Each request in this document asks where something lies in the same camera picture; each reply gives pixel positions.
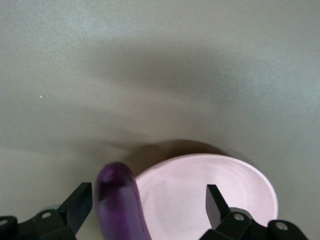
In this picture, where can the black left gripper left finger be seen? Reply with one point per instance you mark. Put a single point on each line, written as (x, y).
(55, 222)

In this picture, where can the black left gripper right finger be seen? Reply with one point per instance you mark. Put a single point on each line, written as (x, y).
(235, 222)

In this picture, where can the purple eggplant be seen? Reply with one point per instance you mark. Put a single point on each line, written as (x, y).
(120, 200)

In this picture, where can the pink round plate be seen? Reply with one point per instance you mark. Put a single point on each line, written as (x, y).
(190, 192)

